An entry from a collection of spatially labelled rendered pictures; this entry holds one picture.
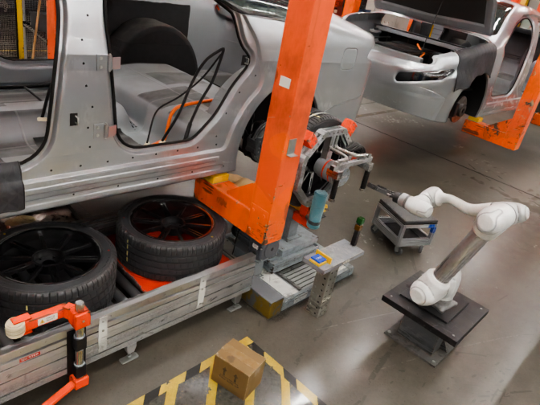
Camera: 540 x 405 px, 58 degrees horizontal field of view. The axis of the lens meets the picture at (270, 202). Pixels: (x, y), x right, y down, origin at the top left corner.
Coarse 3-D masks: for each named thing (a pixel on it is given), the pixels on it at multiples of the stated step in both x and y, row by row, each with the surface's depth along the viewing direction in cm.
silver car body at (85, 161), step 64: (64, 0) 204; (128, 0) 398; (192, 0) 443; (256, 0) 276; (0, 64) 354; (64, 64) 212; (128, 64) 392; (192, 64) 442; (256, 64) 292; (0, 128) 277; (64, 128) 224; (128, 128) 331; (192, 128) 302; (64, 192) 237; (128, 192) 265
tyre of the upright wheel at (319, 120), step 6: (312, 108) 322; (312, 114) 313; (318, 114) 314; (324, 114) 315; (312, 120) 307; (318, 120) 307; (324, 120) 310; (330, 120) 315; (336, 120) 320; (312, 126) 304; (318, 126) 308; (324, 126) 313; (330, 126) 318; (324, 186) 346; (294, 198) 326; (294, 204) 329; (300, 204) 334
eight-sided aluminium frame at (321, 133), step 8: (328, 128) 310; (336, 128) 316; (344, 128) 317; (320, 136) 302; (328, 136) 306; (344, 136) 320; (320, 144) 304; (344, 144) 332; (304, 152) 304; (312, 152) 301; (352, 152) 335; (304, 160) 299; (304, 168) 303; (296, 176) 308; (296, 184) 307; (328, 184) 343; (296, 192) 311; (328, 192) 340; (304, 200) 319; (312, 200) 328
